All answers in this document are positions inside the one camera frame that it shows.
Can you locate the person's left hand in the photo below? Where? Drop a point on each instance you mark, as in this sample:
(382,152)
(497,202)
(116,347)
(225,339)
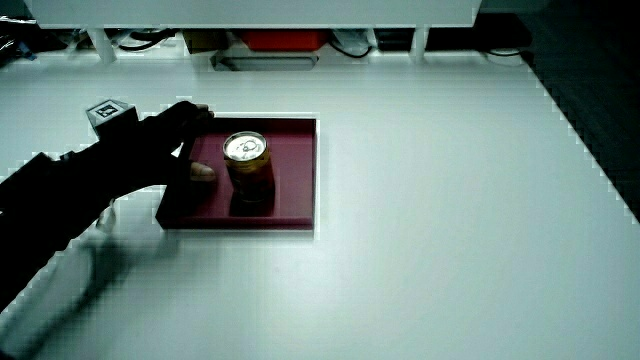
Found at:
(145,145)

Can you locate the red bull can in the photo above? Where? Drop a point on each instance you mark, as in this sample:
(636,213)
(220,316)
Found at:
(248,167)

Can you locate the dark red rectangular plate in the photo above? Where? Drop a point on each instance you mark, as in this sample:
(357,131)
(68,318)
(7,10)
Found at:
(292,175)

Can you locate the dark yellow box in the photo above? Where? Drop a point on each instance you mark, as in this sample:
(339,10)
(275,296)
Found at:
(205,41)

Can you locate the grey flat tray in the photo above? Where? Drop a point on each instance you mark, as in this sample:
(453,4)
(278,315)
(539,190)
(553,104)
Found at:
(265,62)

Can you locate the white raised shelf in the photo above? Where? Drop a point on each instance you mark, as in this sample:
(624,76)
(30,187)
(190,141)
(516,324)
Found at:
(250,12)

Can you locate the red box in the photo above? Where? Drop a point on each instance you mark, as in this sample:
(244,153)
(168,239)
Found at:
(283,40)

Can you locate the clear plastic bag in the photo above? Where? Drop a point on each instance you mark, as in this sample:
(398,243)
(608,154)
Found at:
(352,39)

